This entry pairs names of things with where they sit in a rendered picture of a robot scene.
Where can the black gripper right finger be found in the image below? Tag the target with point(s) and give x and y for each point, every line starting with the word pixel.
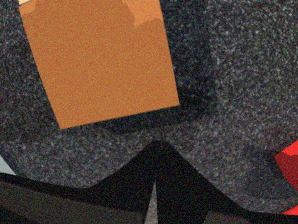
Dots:
pixel 184 196

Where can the small red block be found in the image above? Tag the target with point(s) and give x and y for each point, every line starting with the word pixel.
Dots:
pixel 288 161

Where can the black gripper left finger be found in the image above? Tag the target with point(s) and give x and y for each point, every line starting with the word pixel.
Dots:
pixel 122 198

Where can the orange square block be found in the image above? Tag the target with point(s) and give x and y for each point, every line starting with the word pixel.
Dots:
pixel 100 59

